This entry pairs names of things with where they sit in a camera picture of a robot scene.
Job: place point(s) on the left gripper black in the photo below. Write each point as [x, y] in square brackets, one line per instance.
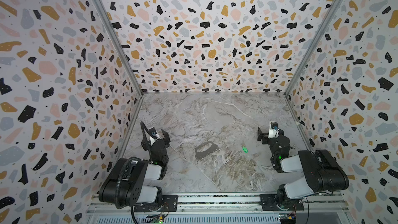
[165, 140]

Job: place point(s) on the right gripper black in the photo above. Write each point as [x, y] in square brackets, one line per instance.
[261, 135]

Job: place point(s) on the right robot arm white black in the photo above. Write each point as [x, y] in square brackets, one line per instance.
[321, 172]

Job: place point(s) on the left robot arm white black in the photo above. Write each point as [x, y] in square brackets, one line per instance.
[125, 185]

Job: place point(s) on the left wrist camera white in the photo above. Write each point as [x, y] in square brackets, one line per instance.
[154, 134]

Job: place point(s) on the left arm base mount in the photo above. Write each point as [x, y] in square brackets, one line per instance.
[168, 203]

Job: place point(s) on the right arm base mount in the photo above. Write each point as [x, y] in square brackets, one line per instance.
[278, 202]

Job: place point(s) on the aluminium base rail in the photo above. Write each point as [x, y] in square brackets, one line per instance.
[247, 203]

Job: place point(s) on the white perforated cable duct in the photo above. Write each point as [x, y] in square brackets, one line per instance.
[213, 219]

